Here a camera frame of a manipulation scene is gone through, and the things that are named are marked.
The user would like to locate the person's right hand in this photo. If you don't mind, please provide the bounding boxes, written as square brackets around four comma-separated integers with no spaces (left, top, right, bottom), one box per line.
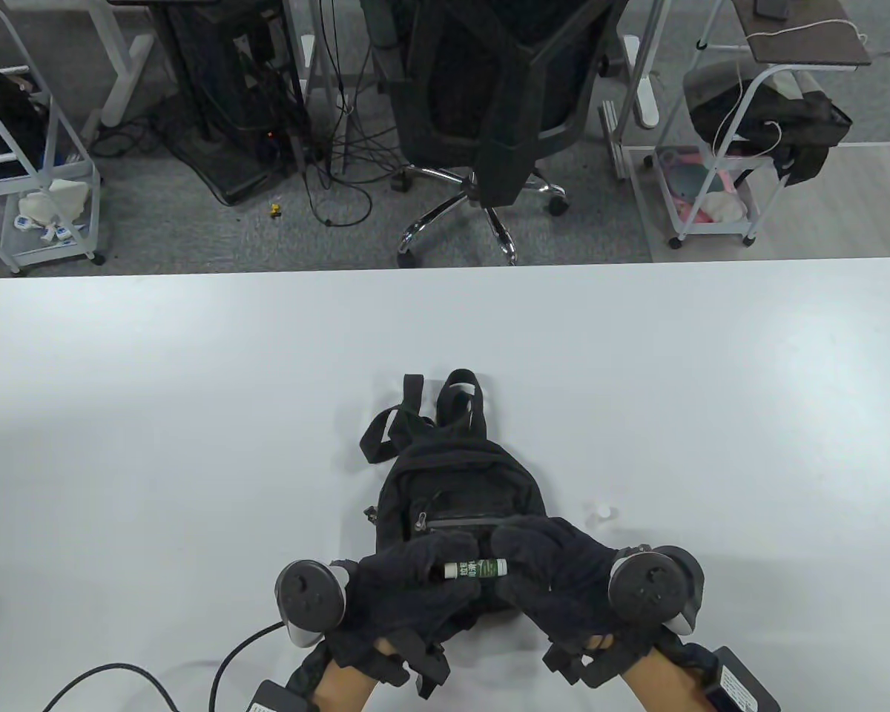
[489,515,685,688]

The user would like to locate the person's left hand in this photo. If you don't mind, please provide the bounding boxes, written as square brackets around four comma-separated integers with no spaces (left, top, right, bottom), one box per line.
[329,530,484,699]

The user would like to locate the white green lubricant stick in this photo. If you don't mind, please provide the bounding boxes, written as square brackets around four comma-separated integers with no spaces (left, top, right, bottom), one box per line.
[444,558,507,581]

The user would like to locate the black backpack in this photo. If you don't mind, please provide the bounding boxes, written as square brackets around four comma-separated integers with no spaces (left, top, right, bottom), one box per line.
[360,369,550,613]

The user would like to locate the person's left forearm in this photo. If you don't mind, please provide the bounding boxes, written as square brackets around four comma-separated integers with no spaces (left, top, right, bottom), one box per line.
[286,642,380,712]

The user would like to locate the black round controller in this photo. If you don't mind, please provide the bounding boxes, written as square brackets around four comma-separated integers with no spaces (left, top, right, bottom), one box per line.
[608,545,705,635]
[274,560,357,650]

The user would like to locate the white metal cart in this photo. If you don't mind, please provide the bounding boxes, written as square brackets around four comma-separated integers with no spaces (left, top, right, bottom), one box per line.
[649,0,800,249]
[0,0,107,275]

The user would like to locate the white plush item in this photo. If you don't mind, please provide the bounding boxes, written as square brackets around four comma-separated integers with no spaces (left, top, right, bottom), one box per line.
[701,191,750,222]

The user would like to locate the black mesh office chair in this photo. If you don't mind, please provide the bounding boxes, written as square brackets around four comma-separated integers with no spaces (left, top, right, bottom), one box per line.
[363,0,631,266]

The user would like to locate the white desk leg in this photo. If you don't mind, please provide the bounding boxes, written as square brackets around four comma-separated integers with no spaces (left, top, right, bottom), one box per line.
[620,33,661,131]
[300,33,342,112]
[82,0,156,127]

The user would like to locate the black bag with grey lining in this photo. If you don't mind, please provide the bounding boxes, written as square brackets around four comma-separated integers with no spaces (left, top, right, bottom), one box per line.
[684,63,854,186]

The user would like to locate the white cloth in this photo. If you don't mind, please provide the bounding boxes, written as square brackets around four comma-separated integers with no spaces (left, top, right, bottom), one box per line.
[19,180,90,223]

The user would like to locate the black computer tower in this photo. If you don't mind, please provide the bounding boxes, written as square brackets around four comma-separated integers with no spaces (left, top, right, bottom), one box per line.
[147,0,312,207]

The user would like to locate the brown side table top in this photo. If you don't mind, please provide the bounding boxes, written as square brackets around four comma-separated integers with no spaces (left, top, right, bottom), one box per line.
[734,0,872,72]

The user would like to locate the plain black bag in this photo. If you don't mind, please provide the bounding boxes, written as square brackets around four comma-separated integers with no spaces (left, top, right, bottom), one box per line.
[0,63,49,186]

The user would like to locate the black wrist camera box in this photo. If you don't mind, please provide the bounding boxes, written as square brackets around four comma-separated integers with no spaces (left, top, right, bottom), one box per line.
[246,680,312,712]
[701,647,781,712]

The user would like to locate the black cable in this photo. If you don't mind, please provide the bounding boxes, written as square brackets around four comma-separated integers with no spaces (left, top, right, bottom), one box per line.
[44,622,286,712]

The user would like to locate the bundle of black floor cables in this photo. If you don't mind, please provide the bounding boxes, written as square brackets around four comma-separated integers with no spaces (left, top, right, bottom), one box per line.
[297,0,416,227]

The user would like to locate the white cable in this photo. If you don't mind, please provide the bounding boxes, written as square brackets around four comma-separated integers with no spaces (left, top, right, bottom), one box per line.
[711,19,870,158]

